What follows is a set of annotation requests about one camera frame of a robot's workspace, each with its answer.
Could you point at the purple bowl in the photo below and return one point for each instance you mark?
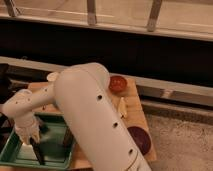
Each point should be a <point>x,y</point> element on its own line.
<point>141,138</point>

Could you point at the green plastic tray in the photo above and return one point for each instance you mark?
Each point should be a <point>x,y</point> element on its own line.
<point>56,155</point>

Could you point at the dark brown bar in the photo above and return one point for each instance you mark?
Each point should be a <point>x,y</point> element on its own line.
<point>68,137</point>

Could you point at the red bowl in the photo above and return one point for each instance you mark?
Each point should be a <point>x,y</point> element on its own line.
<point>117,84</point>

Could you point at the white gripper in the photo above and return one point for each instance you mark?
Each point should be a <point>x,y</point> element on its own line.
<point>27,127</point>

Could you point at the wooden table board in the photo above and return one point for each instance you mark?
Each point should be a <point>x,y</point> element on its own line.
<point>135,117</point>

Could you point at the white plastic cup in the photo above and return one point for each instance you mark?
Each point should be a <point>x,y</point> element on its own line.
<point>51,77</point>

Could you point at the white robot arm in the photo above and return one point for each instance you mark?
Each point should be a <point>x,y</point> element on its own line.
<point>80,93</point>

